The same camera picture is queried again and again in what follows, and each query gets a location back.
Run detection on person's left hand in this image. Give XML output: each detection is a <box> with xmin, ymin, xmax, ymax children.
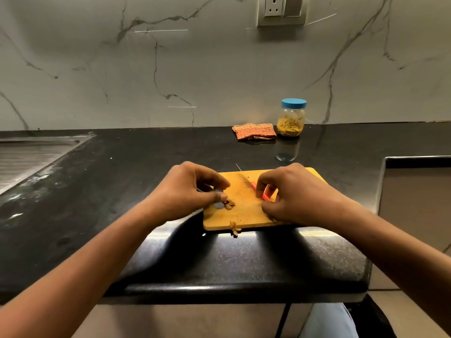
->
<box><xmin>140</xmin><ymin>161</ymin><xmax>232</xmax><ymax>226</ymax></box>

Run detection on person's right hand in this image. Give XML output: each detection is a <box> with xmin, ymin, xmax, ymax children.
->
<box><xmin>255</xmin><ymin>162</ymin><xmax>357</xmax><ymax>228</ymax></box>

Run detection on red handled knife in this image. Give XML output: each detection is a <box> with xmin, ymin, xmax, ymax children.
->
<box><xmin>235</xmin><ymin>163</ymin><xmax>272</xmax><ymax>202</ymax></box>

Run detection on blue-lidded plastic jar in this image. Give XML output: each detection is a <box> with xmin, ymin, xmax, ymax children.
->
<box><xmin>276</xmin><ymin>98</ymin><xmax>308</xmax><ymax>138</ymax></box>

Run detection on blue jar lid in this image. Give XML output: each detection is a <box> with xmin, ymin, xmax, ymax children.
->
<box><xmin>281</xmin><ymin>98</ymin><xmax>308</xmax><ymax>110</ymax></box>

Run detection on person's left forearm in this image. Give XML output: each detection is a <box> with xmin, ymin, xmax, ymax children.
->
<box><xmin>0</xmin><ymin>202</ymin><xmax>161</xmax><ymax>338</ymax></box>

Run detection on wooden cutting board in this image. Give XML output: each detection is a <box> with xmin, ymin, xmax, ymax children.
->
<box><xmin>202</xmin><ymin>167</ymin><xmax>327</xmax><ymax>232</ymax></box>

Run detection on orange checked cloth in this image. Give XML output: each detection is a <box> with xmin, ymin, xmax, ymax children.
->
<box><xmin>231</xmin><ymin>123</ymin><xmax>278</xmax><ymax>141</ymax></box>

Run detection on beige cabinet door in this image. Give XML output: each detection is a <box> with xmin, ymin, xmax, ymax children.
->
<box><xmin>368</xmin><ymin>155</ymin><xmax>451</xmax><ymax>291</ymax></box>

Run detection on beige lower cabinet front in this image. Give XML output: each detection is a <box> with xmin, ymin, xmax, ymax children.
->
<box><xmin>70</xmin><ymin>303</ymin><xmax>315</xmax><ymax>338</ymax></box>

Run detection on steel sink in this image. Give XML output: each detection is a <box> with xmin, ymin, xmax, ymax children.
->
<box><xmin>0</xmin><ymin>133</ymin><xmax>96</xmax><ymax>196</ymax></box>

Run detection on grey wall switch plate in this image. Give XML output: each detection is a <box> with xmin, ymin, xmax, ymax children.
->
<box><xmin>256</xmin><ymin>0</ymin><xmax>311</xmax><ymax>27</ymax></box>

